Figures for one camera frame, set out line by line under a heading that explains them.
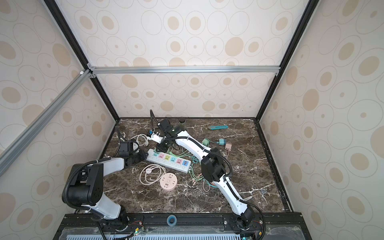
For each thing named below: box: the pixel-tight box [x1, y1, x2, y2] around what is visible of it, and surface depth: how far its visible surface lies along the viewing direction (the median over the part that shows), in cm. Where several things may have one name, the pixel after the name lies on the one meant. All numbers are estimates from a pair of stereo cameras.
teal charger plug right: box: [216, 138, 227, 146], surface depth 105 cm
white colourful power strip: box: [146, 148, 192, 174], surface depth 95 cm
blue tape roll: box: [166, 214, 177, 227], surface depth 75 cm
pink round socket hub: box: [160, 172, 178, 192], surface depth 87 cm
